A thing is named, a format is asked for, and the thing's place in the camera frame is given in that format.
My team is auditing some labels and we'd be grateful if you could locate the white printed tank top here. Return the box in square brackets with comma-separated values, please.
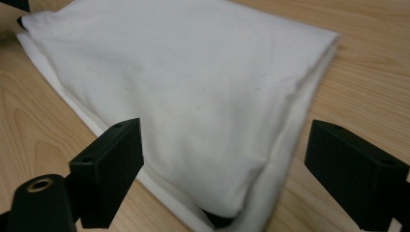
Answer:
[16, 0, 341, 232]

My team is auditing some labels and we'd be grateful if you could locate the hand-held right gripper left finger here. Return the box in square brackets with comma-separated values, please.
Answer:
[69, 117, 145, 230]

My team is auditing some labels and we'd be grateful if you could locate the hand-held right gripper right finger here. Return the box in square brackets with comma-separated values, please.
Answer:
[304, 119, 410, 232]

